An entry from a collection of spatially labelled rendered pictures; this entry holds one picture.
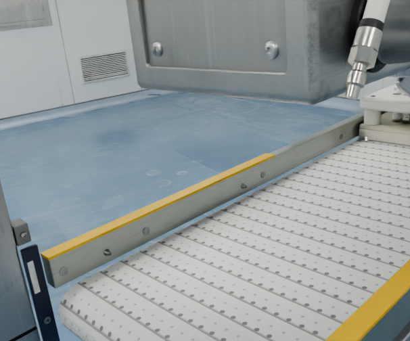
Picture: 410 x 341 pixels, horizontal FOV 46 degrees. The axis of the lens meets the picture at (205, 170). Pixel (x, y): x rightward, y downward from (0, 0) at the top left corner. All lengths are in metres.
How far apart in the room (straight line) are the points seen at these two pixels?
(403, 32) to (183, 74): 0.09
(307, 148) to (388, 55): 0.55
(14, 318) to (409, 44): 0.42
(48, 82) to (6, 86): 0.43
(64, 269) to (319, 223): 0.28
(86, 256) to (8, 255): 0.07
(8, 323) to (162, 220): 0.18
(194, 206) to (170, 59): 0.36
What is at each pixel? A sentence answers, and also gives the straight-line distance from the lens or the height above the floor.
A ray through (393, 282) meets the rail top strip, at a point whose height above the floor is 0.89.
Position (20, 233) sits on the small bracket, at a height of 0.91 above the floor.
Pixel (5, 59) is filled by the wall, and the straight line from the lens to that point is 5.47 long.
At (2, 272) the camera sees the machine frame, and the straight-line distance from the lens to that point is 0.48.
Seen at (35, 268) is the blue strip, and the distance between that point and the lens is 0.49.
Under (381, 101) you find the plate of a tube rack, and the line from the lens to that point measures 0.83.
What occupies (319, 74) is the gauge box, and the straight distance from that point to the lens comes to 0.18.
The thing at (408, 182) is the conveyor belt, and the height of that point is 0.85.
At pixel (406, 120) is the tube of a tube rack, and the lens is 0.86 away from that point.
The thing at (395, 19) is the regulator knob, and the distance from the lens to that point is 0.19.
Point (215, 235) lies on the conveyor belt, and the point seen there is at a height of 0.85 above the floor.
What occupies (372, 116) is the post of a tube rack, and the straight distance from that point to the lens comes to 0.84.
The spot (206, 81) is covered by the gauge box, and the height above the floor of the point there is 1.07.
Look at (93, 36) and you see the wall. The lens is 5.74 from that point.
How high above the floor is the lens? 1.10
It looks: 20 degrees down
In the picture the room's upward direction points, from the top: 6 degrees counter-clockwise
